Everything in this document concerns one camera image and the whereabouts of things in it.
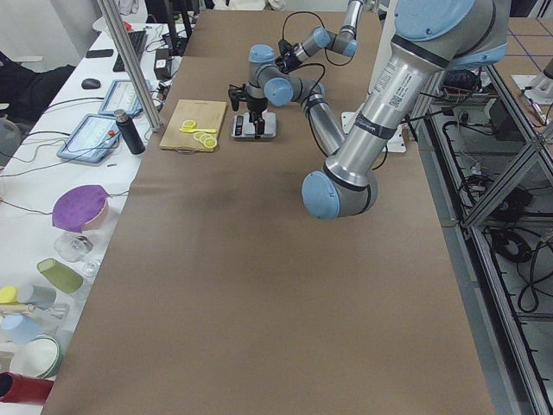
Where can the green plastic cup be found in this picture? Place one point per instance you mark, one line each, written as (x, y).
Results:
(60, 276)

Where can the yellow cup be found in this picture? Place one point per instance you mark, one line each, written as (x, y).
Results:
(8, 295)

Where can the wooden cutting board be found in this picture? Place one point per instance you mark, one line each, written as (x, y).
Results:
(206, 114)

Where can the grey cup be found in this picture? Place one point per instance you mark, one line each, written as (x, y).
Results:
(41, 296)

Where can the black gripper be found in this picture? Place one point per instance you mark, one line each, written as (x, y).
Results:
(253, 105)
(289, 59)

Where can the light blue cup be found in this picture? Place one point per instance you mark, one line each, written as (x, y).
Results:
(20, 328)

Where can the clear wine glass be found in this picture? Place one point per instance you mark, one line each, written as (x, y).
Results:
(77, 248)

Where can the red cylinder container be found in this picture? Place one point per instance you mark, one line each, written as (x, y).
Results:
(20, 389)

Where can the lemon slice middle row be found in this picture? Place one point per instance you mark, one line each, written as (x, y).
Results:
(206, 138)

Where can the lemon slice near knife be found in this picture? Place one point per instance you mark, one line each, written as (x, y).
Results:
(199, 135)

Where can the blue teach pendant near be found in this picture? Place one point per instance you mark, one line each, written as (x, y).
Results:
(94, 138)

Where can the lemon slice far end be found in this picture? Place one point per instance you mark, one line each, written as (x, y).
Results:
(211, 144)

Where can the aluminium frame post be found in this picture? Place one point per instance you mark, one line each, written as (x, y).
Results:
(123, 45)

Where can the purple cloth covered bowl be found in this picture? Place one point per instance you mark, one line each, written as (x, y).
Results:
(81, 209)

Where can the black thermos bottle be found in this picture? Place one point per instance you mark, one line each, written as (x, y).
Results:
(129, 132)

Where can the lemon slice pair top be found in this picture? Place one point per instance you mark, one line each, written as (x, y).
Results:
(188, 125)

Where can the silver digital kitchen scale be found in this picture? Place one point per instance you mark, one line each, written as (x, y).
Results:
(243, 129)

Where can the white green rim bowl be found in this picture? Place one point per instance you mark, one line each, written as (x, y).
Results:
(39, 358)

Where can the black smartphone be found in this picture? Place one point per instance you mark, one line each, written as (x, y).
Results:
(99, 53)

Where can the blue teach pendant far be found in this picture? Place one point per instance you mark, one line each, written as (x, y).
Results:
(121, 94)

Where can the blue teach pendant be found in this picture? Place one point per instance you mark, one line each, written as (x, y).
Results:
(94, 138)
(121, 94)

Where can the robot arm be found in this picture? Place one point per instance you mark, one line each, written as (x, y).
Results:
(429, 37)
(344, 42)

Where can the black computer mouse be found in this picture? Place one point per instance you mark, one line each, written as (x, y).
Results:
(90, 84)

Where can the yellow plastic knife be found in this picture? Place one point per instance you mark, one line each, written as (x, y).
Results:
(193, 130)

